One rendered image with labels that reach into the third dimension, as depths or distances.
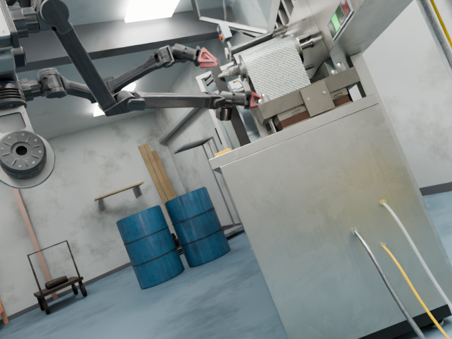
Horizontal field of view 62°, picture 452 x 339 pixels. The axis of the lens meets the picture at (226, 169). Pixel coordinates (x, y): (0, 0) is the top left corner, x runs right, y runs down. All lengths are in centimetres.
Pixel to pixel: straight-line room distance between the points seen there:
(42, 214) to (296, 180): 739
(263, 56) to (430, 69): 227
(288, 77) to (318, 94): 26
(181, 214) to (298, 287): 349
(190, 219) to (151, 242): 54
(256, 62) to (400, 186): 79
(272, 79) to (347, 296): 93
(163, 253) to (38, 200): 425
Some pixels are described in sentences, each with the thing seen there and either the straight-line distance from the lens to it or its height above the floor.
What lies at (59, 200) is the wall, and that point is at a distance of 851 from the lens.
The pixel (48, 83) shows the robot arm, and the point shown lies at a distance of 172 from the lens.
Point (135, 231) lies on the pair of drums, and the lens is 478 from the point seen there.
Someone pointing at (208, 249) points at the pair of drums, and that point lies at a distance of 483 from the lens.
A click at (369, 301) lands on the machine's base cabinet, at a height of 21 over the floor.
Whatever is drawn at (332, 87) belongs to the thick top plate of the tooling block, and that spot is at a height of 98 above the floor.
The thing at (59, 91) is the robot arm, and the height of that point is 140.
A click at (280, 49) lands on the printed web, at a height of 126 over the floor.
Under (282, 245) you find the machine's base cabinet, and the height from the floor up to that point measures 51.
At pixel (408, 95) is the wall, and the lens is 393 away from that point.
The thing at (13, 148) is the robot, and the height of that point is 115.
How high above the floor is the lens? 78
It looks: 3 degrees up
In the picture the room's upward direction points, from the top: 22 degrees counter-clockwise
